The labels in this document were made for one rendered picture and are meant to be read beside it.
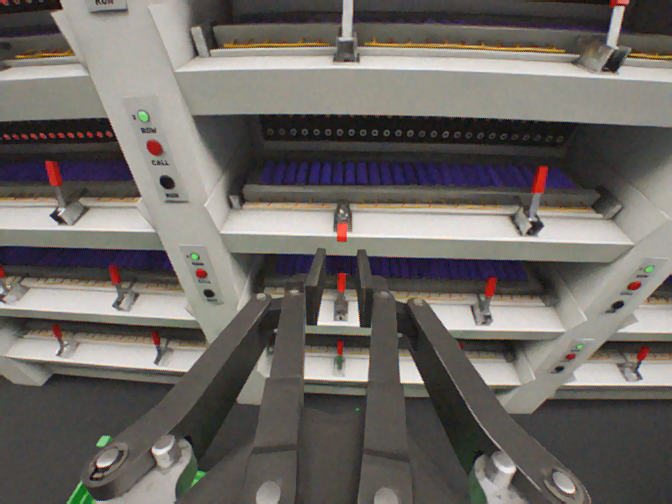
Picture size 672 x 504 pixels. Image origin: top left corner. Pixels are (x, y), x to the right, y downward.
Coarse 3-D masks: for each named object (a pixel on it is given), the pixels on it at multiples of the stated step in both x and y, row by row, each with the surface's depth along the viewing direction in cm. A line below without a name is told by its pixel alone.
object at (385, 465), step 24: (384, 312) 13; (384, 336) 11; (384, 360) 10; (384, 384) 8; (384, 408) 7; (384, 432) 7; (384, 456) 6; (408, 456) 6; (360, 480) 5; (384, 480) 5; (408, 480) 5
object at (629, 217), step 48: (240, 144) 42; (288, 144) 44; (336, 144) 44; (384, 144) 44; (432, 144) 43; (480, 144) 43; (240, 192) 38; (624, 192) 35; (240, 240) 36; (288, 240) 36; (336, 240) 35; (384, 240) 35; (432, 240) 35; (480, 240) 34; (528, 240) 34; (576, 240) 34; (624, 240) 34
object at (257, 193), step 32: (256, 192) 38; (288, 192) 38; (320, 192) 37; (352, 192) 37; (384, 192) 37; (416, 192) 37; (448, 192) 37; (480, 192) 37; (512, 192) 37; (544, 192) 37; (576, 192) 37
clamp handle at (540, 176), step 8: (536, 168) 32; (544, 168) 32; (536, 176) 32; (544, 176) 32; (536, 184) 32; (544, 184) 32; (536, 192) 33; (536, 200) 33; (536, 208) 33; (528, 216) 34
